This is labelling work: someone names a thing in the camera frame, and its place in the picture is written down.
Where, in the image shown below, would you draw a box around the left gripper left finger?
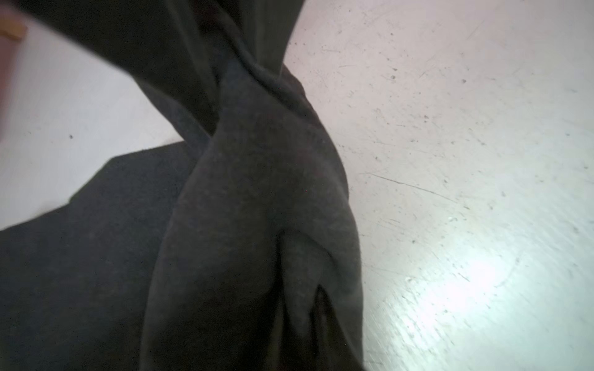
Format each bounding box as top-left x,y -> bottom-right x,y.
260,292 -> 285,371

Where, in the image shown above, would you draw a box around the black long pants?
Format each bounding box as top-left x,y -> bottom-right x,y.
1,1 -> 363,370

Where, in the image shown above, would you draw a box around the wooden whiteboard stand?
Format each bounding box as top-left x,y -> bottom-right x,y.
0,17 -> 27,42

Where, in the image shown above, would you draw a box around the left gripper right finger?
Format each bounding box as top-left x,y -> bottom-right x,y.
312,286 -> 357,371

